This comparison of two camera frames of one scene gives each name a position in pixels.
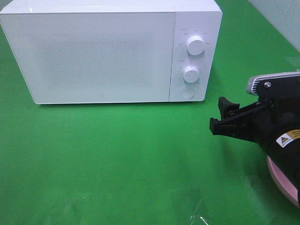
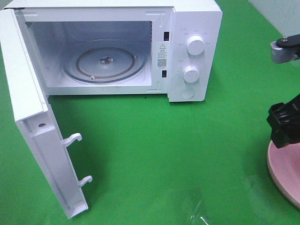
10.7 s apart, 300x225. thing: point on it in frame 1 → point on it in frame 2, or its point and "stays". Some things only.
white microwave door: [93, 57] → [31, 112]
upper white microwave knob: [195, 45] stays
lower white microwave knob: [191, 74] stays
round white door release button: [187, 93] stays
